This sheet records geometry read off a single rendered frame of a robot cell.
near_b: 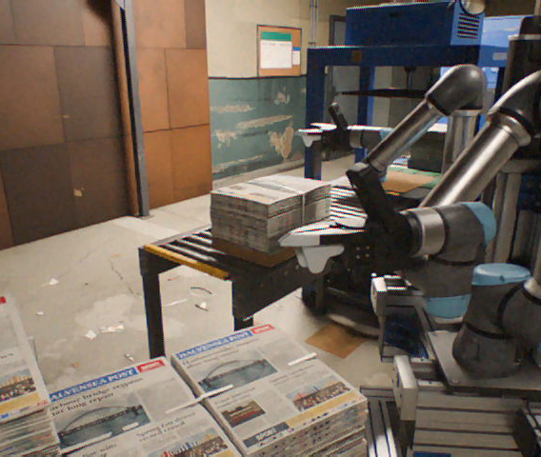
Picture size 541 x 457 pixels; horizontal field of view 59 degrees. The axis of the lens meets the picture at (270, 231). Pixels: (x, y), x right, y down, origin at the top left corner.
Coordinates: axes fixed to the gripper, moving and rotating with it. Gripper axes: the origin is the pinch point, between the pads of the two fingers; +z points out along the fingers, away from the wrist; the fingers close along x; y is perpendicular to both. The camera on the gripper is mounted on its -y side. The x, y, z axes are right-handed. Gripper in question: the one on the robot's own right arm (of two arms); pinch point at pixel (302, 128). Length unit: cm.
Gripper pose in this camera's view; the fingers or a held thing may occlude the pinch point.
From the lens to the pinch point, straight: 187.8
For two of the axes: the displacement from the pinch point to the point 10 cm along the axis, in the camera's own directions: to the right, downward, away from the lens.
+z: -8.6, -1.5, 4.9
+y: 0.8, 9.0, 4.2
